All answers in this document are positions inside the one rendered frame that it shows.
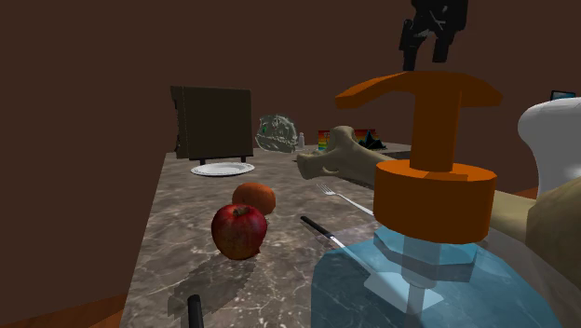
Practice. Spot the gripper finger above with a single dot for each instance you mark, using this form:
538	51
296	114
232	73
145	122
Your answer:
408	50
442	47

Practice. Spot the orange pump blue soap dispenser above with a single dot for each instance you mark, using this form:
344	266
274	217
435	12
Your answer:
431	200

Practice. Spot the small white bottle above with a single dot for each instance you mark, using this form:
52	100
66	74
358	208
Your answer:
301	141

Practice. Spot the rainbow coloured box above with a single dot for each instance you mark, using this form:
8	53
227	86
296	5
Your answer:
324	140

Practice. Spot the white plate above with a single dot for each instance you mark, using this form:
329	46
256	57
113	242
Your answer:
222	169

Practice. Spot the red apple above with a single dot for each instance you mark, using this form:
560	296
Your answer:
238	231

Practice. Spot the orange fruit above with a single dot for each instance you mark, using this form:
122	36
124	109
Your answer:
254	196

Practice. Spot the grey green crumpled lump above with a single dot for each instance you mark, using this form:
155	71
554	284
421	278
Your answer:
277	134

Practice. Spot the blue flat screen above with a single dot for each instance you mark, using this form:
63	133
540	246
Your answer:
563	95

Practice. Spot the silver fork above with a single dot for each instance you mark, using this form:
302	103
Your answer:
347	199

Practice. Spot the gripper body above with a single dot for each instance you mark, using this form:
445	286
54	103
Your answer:
442	11

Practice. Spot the dark brown boxy appliance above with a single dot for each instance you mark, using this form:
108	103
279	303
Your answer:
218	122

